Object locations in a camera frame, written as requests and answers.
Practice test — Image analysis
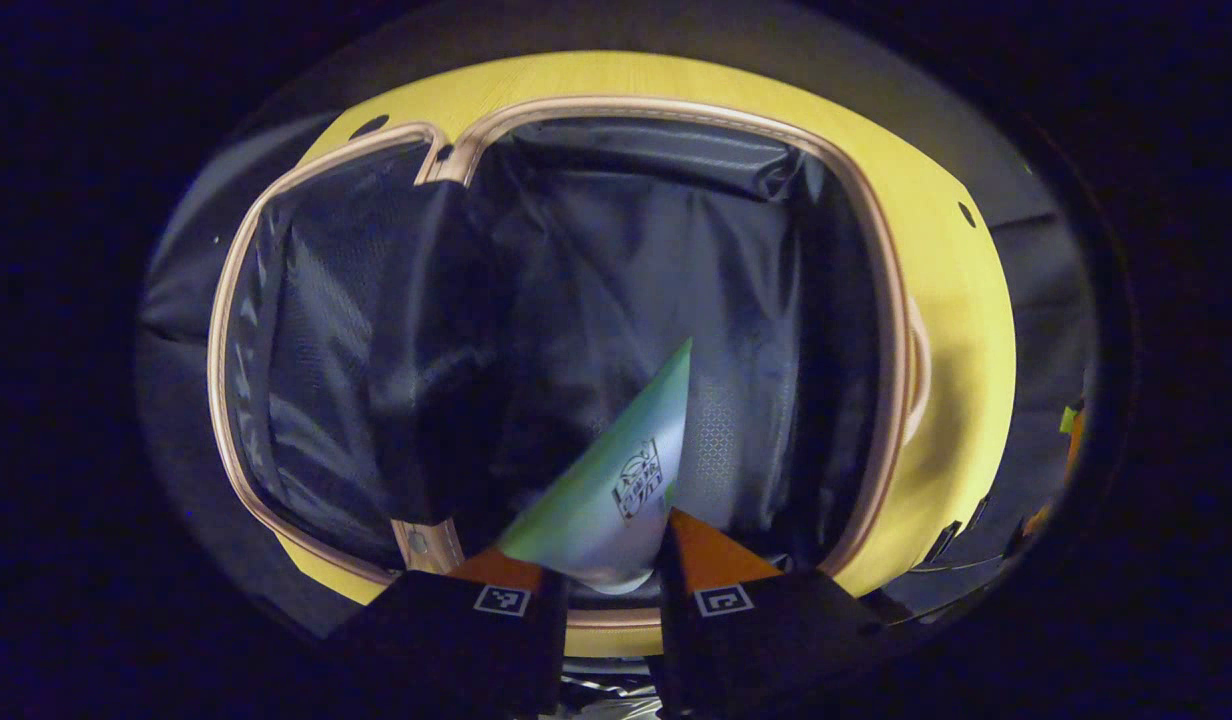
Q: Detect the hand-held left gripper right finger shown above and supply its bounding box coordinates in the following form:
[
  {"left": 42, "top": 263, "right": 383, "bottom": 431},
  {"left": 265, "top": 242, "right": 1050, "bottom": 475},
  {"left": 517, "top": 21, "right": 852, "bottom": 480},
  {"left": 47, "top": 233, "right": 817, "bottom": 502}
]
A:
[{"left": 656, "top": 508, "right": 887, "bottom": 720}]

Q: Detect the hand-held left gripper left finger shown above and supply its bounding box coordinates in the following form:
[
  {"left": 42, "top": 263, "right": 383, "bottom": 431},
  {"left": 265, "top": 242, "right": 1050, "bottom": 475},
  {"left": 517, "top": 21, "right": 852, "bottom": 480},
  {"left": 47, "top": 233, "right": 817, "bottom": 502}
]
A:
[{"left": 326, "top": 545, "right": 569, "bottom": 720}]

